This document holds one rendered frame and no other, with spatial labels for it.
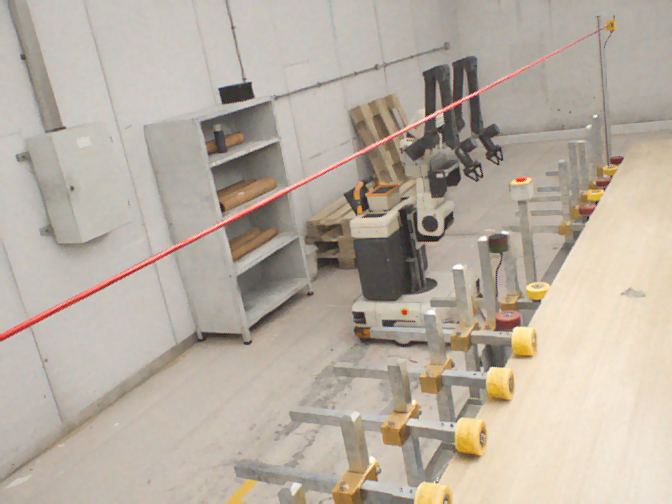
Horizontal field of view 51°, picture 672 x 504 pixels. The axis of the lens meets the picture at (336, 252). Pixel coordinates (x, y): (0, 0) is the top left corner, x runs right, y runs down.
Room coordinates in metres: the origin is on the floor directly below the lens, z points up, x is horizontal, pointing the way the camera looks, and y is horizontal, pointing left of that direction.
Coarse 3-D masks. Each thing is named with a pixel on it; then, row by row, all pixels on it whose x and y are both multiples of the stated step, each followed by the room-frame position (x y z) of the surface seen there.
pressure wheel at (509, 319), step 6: (504, 312) 2.16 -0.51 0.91; (510, 312) 2.16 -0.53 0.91; (516, 312) 2.15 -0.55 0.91; (498, 318) 2.13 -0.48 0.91; (504, 318) 2.12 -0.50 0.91; (510, 318) 2.11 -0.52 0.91; (516, 318) 2.11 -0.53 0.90; (498, 324) 2.12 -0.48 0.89; (504, 324) 2.11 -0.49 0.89; (510, 324) 2.10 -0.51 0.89; (516, 324) 2.10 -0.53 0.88
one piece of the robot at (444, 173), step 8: (432, 160) 4.00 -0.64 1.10; (440, 160) 4.09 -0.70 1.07; (456, 160) 4.16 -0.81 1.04; (432, 168) 3.99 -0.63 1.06; (440, 168) 4.03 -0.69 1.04; (448, 168) 3.99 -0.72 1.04; (456, 168) 4.11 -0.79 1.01; (432, 176) 3.98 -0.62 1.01; (440, 176) 3.95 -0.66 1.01; (448, 176) 4.19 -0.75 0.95; (456, 176) 4.17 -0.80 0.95; (432, 184) 3.98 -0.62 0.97; (440, 184) 3.95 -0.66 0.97; (448, 184) 4.20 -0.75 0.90; (456, 184) 4.17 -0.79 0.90; (432, 192) 3.98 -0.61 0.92; (440, 192) 3.96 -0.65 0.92
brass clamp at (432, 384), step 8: (448, 360) 1.78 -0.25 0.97; (432, 368) 1.75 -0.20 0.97; (440, 368) 1.74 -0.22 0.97; (448, 368) 1.77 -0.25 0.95; (424, 376) 1.71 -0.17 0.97; (432, 376) 1.70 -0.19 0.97; (440, 376) 1.71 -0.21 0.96; (424, 384) 1.71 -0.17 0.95; (432, 384) 1.70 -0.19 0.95; (440, 384) 1.71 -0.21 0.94; (424, 392) 1.71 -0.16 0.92; (432, 392) 1.70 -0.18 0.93
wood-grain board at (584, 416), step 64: (640, 192) 3.26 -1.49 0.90; (576, 256) 2.57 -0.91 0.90; (640, 256) 2.45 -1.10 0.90; (576, 320) 2.02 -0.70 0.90; (640, 320) 1.93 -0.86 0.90; (576, 384) 1.64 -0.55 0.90; (640, 384) 1.58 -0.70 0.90; (512, 448) 1.42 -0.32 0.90; (576, 448) 1.37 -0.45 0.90; (640, 448) 1.33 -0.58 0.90
